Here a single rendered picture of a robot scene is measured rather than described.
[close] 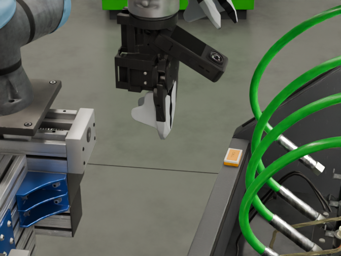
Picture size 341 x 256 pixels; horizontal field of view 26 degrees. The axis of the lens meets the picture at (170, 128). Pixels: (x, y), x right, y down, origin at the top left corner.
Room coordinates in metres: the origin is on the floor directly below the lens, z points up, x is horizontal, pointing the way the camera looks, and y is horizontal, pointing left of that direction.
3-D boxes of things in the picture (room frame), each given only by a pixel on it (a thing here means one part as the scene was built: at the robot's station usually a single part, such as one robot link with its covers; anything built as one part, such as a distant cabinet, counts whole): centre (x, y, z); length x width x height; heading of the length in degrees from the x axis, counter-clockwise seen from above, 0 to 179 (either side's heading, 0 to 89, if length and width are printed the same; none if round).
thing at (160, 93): (0.98, 0.01, 1.29); 0.05 x 0.02 x 0.09; 165
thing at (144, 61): (1.01, 0.03, 1.35); 0.09 x 0.08 x 0.12; 75
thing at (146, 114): (0.99, 0.03, 1.24); 0.06 x 0.03 x 0.09; 75
